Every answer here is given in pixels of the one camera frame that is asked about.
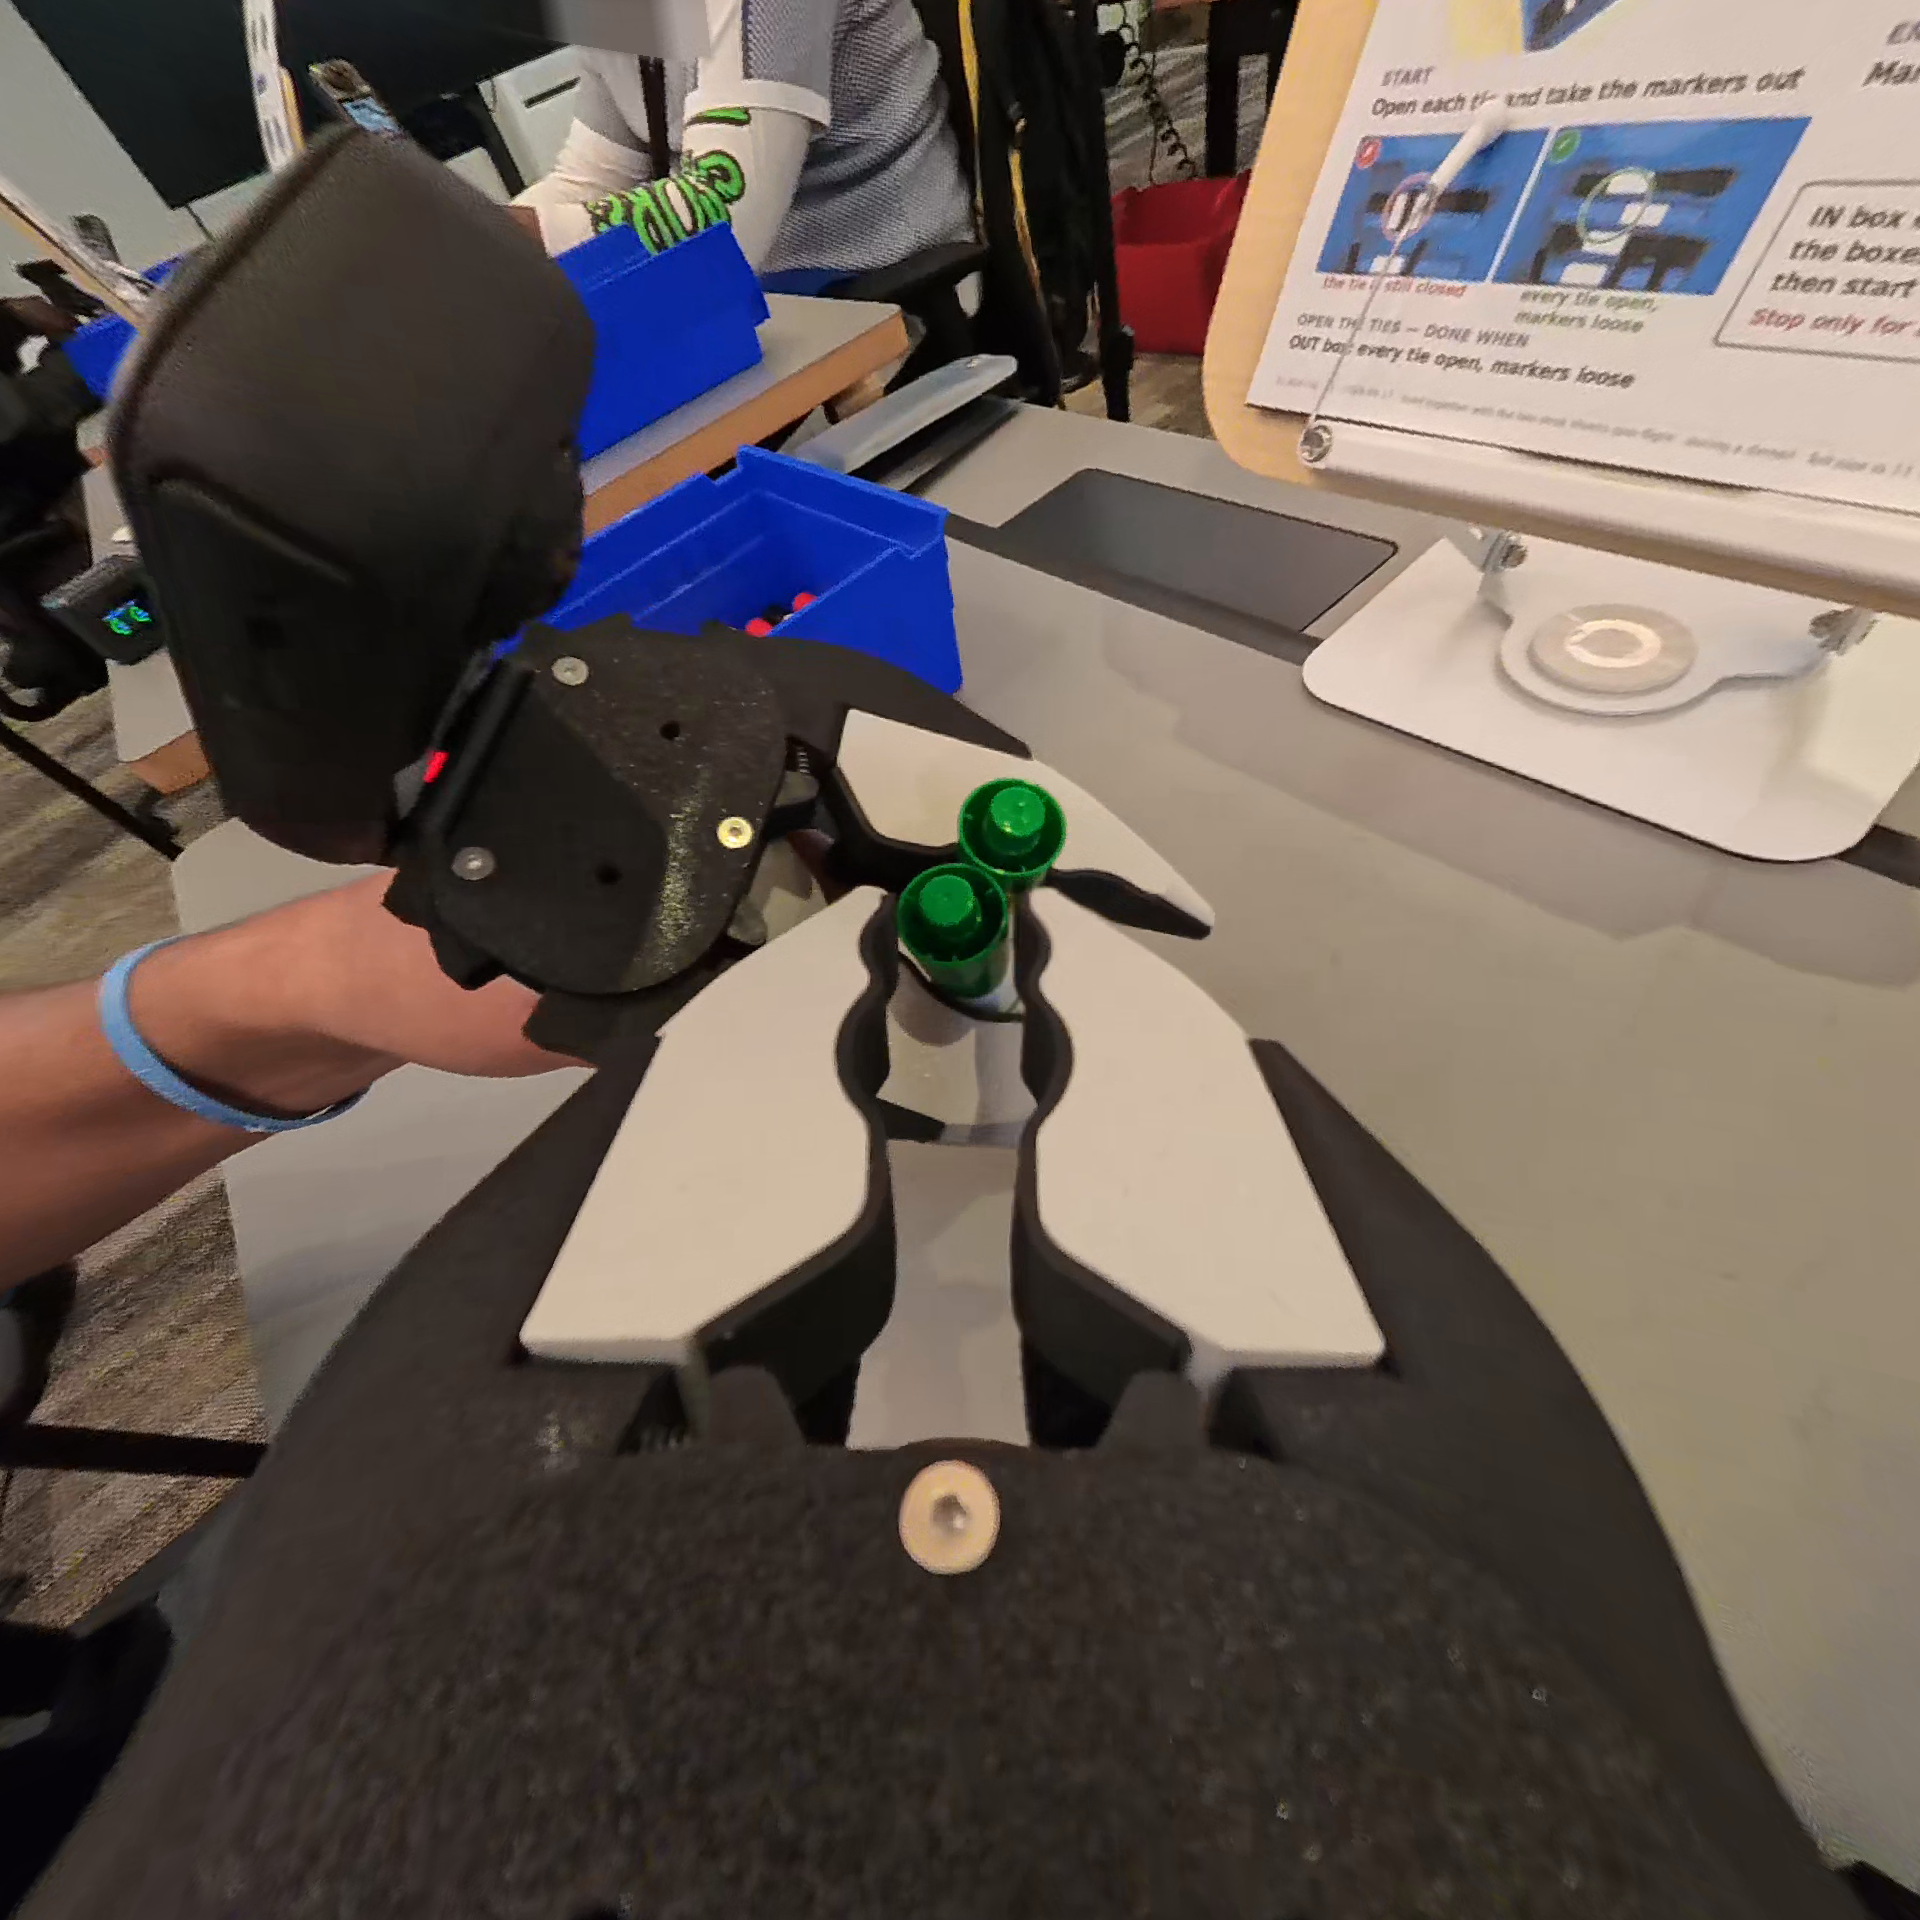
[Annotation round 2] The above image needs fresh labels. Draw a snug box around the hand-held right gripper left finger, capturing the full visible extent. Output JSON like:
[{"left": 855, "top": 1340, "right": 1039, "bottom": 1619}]
[{"left": 517, "top": 886, "right": 903, "bottom": 1448}]

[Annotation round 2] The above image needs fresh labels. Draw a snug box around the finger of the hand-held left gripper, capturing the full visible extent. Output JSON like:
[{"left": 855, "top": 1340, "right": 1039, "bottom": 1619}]
[
  {"left": 878, "top": 975, "right": 1042, "bottom": 1139},
  {"left": 816, "top": 709, "right": 1218, "bottom": 943}
]

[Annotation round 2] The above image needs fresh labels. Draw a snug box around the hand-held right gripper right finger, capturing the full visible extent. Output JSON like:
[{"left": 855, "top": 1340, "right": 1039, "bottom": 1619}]
[{"left": 1012, "top": 886, "right": 1389, "bottom": 1448}]

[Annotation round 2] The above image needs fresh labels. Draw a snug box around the green dry erase marker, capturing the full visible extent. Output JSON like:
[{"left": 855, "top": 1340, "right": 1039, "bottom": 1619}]
[
  {"left": 895, "top": 863, "right": 1016, "bottom": 1007},
  {"left": 959, "top": 778, "right": 1070, "bottom": 898}
]

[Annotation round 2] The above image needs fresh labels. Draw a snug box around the blue plastic bin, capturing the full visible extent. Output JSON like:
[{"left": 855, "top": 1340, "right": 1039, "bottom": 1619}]
[
  {"left": 554, "top": 222, "right": 772, "bottom": 461},
  {"left": 503, "top": 446, "right": 963, "bottom": 699}
]

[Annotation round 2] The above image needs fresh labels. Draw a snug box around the person's left forearm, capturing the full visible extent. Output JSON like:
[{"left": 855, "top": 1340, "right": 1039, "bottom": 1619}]
[{"left": 0, "top": 938, "right": 273, "bottom": 1292}]

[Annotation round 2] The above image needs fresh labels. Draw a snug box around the grey desk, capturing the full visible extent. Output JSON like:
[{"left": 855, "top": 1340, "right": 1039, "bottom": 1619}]
[{"left": 172, "top": 406, "right": 1920, "bottom": 1920}]

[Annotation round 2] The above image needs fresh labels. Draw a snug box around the person's left hand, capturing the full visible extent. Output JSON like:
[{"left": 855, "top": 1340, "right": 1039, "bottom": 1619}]
[{"left": 224, "top": 871, "right": 602, "bottom": 1121}]

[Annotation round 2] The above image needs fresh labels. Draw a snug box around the black monitor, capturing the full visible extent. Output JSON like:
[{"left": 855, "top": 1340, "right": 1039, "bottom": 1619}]
[{"left": 0, "top": 0, "right": 563, "bottom": 213}]

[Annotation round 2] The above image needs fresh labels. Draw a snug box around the wood-edged table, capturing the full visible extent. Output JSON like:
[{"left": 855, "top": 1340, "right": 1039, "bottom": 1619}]
[{"left": 577, "top": 293, "right": 912, "bottom": 534}]

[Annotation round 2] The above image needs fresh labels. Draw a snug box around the blue wristband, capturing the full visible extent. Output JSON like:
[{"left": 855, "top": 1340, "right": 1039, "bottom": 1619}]
[{"left": 98, "top": 938, "right": 370, "bottom": 1135}]

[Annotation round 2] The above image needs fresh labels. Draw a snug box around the red bin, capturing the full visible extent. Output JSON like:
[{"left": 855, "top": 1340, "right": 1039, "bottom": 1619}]
[{"left": 1114, "top": 172, "right": 1254, "bottom": 358}]

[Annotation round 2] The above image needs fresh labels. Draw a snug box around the black backpack yellow trim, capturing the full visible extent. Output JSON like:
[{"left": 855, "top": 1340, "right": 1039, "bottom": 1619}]
[{"left": 960, "top": 0, "right": 1143, "bottom": 422}]

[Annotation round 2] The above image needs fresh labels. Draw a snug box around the printed instruction sheet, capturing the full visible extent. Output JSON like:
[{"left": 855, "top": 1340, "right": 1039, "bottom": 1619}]
[{"left": 1244, "top": 0, "right": 1920, "bottom": 520}]

